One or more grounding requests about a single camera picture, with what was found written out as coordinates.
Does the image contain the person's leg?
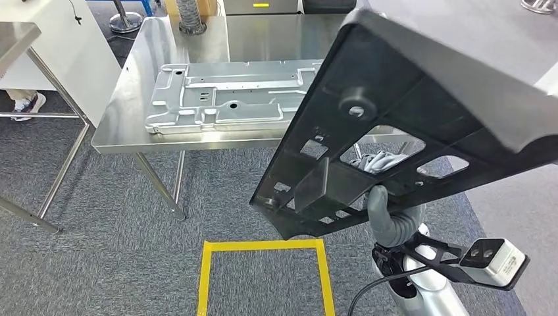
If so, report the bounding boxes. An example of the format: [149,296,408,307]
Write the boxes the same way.
[4,88,38,102]

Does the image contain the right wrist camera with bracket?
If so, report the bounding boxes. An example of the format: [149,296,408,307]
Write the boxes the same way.
[401,231,532,292]

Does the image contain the black plastic car trim part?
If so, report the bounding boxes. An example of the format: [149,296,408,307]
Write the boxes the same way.
[249,9,558,241]

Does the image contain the person's white sneaker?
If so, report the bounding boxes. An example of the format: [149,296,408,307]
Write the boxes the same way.
[11,92,47,122]

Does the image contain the black camera cable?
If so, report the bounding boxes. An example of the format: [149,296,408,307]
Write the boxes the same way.
[347,266,430,316]

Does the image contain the small white board panel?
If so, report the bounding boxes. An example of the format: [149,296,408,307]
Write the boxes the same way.
[534,61,558,97]

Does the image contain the thin black cord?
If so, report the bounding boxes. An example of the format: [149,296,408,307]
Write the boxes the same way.
[67,0,83,25]

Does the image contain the stamped grey metal plate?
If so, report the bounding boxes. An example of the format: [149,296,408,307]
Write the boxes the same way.
[145,59,324,135]

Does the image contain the ribbed grey flexible hose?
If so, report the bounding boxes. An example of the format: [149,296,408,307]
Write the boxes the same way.
[175,0,207,36]

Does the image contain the silver chair base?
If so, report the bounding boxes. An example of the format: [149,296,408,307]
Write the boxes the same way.
[520,0,558,14]

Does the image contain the stainless steel workbench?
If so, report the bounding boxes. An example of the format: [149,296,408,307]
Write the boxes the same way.
[90,13,426,221]

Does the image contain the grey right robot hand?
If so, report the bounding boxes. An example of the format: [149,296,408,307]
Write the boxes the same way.
[348,150,409,249]

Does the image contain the stainless steel side table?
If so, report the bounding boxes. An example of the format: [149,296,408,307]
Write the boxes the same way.
[0,22,90,234]

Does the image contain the metal stanchion post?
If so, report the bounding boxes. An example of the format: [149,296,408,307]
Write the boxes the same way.
[109,0,144,34]

